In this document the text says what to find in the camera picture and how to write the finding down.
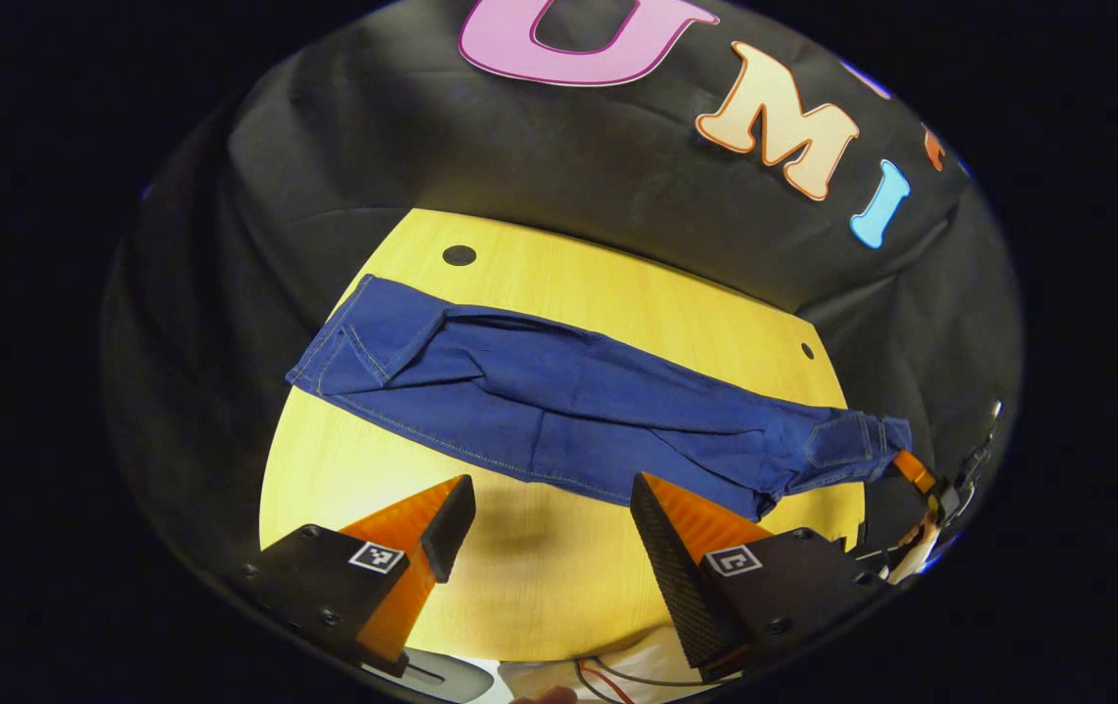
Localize blue denim jeans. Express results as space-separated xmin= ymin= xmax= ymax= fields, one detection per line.
xmin=287 ymin=274 xmax=914 ymax=522

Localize red cable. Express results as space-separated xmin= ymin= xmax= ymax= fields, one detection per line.
xmin=573 ymin=660 xmax=638 ymax=704

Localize black backdrop cloth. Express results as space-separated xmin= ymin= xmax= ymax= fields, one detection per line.
xmin=99 ymin=0 xmax=1024 ymax=588

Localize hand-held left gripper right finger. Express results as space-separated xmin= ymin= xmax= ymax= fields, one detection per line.
xmin=630 ymin=472 xmax=887 ymax=682

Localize black cable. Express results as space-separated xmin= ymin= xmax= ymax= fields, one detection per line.
xmin=593 ymin=655 xmax=711 ymax=687

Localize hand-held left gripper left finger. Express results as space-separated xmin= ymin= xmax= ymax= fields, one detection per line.
xmin=246 ymin=475 xmax=476 ymax=676

